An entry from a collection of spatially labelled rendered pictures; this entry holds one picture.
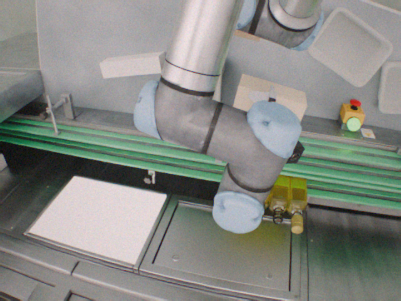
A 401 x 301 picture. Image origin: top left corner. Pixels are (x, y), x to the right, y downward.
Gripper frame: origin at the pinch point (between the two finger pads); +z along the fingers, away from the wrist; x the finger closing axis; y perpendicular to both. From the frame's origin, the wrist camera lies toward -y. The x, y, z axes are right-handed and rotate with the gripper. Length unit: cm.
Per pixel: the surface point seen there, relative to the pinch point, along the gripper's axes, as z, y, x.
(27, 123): 18, 91, 43
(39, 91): 30, 93, 33
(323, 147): 18.5, -22.7, 14.6
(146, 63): 29, 42, 8
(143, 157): 19, 36, 41
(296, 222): -4.5, -18.1, 27.4
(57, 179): 8, 70, 58
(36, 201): -5, 72, 60
